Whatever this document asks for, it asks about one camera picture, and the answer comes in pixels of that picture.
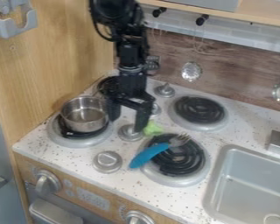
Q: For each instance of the black wall hook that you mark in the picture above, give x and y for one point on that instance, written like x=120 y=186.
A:
x=158 y=12
x=201 y=19

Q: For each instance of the green toy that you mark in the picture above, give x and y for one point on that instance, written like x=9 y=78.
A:
x=153 y=129

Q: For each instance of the silver pot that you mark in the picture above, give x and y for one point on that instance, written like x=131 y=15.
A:
x=84 y=115

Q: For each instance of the grey wall holder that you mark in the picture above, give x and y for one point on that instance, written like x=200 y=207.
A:
x=12 y=17

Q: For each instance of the blue brush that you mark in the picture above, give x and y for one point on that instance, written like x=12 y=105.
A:
x=148 y=156

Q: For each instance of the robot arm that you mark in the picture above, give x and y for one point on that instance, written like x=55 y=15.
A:
x=125 y=35

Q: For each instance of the toy stove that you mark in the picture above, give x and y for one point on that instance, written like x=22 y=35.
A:
x=177 y=163

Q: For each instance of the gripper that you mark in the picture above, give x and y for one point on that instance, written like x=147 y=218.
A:
x=132 y=83

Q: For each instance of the tap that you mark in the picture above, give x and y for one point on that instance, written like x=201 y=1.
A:
x=279 y=141

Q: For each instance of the toy sink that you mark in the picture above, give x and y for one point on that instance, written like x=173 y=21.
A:
x=249 y=186

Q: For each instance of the hanging silver strainer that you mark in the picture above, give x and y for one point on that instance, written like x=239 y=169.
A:
x=191 y=71

